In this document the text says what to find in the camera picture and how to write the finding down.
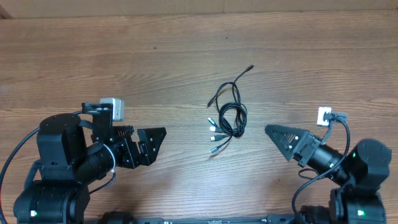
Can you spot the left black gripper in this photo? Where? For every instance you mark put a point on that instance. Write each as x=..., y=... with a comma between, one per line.
x=146, y=154

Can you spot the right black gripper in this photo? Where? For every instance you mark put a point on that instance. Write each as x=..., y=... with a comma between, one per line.
x=305, y=150

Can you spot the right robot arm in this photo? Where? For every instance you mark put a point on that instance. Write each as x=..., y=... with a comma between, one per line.
x=358, y=175

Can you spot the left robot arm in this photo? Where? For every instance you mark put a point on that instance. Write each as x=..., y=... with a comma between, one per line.
x=73, y=154

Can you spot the black aluminium mounting rail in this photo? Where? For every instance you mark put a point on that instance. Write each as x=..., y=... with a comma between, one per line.
x=127, y=218

